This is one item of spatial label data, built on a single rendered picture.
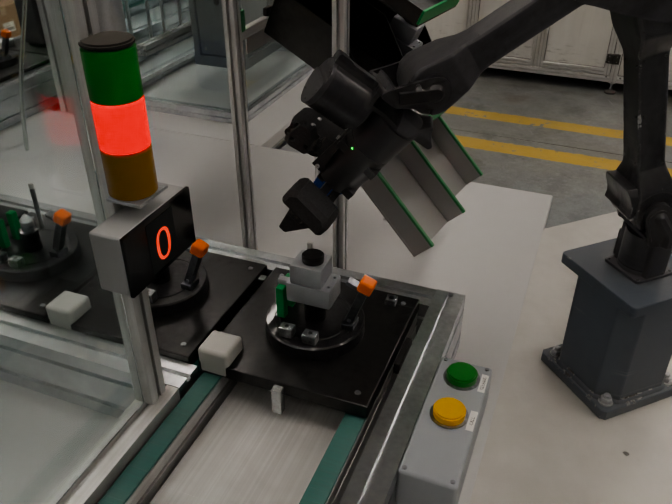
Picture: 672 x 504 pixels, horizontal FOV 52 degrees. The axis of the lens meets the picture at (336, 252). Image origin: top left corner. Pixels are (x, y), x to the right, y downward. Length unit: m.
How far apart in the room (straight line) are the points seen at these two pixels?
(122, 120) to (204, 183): 0.96
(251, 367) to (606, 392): 0.51
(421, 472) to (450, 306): 0.32
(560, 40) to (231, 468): 4.34
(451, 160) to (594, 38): 3.65
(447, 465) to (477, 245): 0.65
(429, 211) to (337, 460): 0.50
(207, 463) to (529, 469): 0.42
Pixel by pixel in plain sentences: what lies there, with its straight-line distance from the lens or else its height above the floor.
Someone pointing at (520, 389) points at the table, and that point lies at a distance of 1.09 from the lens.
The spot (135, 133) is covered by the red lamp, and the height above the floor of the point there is 1.33.
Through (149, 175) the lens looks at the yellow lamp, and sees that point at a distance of 0.72.
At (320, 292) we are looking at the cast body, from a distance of 0.91.
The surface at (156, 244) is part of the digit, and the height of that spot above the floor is 1.21.
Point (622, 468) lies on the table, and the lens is 1.02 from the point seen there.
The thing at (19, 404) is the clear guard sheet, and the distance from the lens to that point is 0.74.
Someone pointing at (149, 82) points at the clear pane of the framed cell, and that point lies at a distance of 2.07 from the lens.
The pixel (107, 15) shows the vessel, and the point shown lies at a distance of 1.69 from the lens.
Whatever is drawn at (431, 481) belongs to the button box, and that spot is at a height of 0.96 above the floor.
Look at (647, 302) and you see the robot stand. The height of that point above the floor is 1.06.
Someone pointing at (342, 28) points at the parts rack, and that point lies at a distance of 0.99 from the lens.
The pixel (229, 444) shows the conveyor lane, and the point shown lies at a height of 0.92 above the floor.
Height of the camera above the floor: 1.59
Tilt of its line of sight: 33 degrees down
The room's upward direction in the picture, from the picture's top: straight up
